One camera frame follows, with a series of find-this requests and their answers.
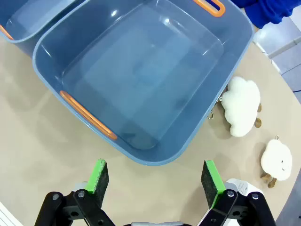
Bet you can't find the large white cloud plush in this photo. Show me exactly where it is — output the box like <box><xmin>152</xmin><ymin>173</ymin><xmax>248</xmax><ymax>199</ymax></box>
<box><xmin>221</xmin><ymin>76</ymin><xmax>262</xmax><ymax>137</ymax></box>

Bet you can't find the large blue plastic basket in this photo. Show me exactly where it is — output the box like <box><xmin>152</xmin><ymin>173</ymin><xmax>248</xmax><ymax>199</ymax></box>
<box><xmin>32</xmin><ymin>0</ymin><xmax>256</xmax><ymax>166</ymax></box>

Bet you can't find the small blue plastic basket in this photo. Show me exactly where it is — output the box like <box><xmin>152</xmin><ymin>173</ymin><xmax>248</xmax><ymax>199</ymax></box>
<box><xmin>0</xmin><ymin>0</ymin><xmax>87</xmax><ymax>57</ymax></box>

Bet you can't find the right gripper black green-padded left finger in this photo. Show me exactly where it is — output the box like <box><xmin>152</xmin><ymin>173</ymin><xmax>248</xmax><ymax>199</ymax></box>
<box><xmin>34</xmin><ymin>159</ymin><xmax>116</xmax><ymax>226</ymax></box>

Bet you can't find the right gripper black green-padded right finger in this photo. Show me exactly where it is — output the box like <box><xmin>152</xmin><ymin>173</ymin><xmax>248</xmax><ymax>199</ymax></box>
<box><xmin>198</xmin><ymin>160</ymin><xmax>277</xmax><ymax>226</ymax></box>

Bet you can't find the metal ball chain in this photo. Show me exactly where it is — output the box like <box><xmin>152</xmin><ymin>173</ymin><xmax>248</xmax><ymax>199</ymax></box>
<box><xmin>206</xmin><ymin>96</ymin><xmax>224</xmax><ymax>121</ymax></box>

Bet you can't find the person in blue sweater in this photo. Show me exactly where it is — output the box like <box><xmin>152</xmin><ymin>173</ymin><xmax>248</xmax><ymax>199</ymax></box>
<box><xmin>244</xmin><ymin>0</ymin><xmax>301</xmax><ymax>29</ymax></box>

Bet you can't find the small white cloud plush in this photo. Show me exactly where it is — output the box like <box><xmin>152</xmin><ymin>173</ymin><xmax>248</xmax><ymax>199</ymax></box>
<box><xmin>260</xmin><ymin>135</ymin><xmax>293</xmax><ymax>188</ymax></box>

